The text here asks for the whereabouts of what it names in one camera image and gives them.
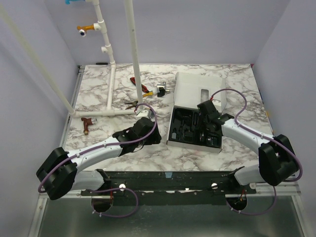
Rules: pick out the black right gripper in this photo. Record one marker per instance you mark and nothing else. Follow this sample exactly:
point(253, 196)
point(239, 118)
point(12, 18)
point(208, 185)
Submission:
point(207, 108)

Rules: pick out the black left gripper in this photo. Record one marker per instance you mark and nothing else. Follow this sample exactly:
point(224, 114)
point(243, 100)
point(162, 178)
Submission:
point(154, 138)

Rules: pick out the white hair clipper kit box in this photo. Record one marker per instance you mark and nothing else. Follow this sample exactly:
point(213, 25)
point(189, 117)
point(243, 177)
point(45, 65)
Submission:
point(191, 90)

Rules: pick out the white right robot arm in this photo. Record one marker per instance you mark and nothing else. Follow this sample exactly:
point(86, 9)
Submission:
point(276, 162)

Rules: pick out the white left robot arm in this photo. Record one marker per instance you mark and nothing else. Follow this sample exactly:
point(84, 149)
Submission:
point(62, 171)

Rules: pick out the chrome faucet fitting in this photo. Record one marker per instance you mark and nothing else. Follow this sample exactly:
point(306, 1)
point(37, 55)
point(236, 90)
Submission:
point(162, 90)

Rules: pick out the brown garden faucet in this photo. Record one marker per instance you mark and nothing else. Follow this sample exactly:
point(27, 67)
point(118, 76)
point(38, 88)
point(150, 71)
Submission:
point(86, 123)

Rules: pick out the orange faucet on pipe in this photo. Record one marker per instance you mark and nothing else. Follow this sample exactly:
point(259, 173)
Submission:
point(82, 30)

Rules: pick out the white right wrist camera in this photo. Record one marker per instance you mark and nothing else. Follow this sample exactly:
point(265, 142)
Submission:
point(216, 102)

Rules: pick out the yellow handled pliers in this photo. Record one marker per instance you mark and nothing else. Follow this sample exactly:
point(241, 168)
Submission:
point(131, 105)

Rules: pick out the yellow wire brush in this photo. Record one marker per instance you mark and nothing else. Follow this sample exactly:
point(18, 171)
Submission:
point(149, 94)

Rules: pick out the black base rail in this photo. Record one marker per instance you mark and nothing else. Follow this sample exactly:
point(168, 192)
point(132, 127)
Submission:
point(169, 188)

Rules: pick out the white PVC pipe frame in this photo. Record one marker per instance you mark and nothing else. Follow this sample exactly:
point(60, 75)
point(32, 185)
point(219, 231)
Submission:
point(100, 25)

